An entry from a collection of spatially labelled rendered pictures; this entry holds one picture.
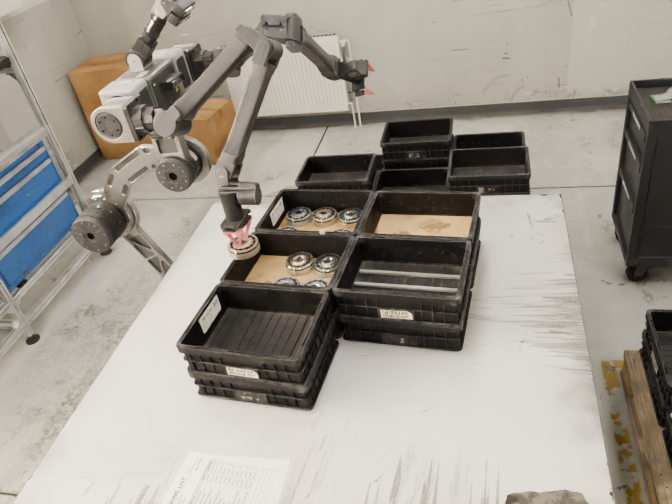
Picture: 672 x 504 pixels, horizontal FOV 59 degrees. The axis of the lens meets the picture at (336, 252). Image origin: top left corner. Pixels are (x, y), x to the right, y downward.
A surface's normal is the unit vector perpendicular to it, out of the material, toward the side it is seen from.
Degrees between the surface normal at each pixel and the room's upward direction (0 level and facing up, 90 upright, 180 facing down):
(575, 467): 0
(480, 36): 90
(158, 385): 0
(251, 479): 0
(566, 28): 90
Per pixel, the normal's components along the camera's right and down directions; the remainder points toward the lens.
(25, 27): 0.97, 0.00
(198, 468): -0.16, -0.80
